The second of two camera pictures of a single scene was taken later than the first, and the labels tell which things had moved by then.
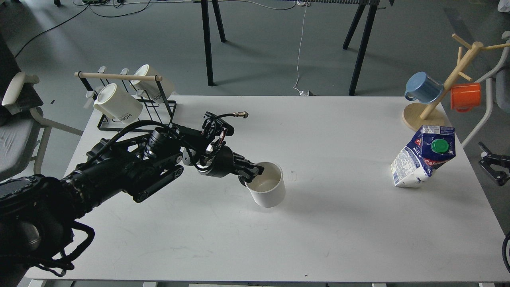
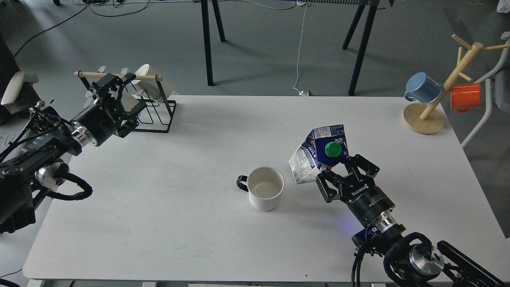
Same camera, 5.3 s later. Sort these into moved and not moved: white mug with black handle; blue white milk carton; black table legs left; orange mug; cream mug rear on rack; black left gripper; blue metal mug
Moved: black left gripper; blue white milk carton; white mug with black handle
Not moved: orange mug; black table legs left; blue metal mug; cream mug rear on rack
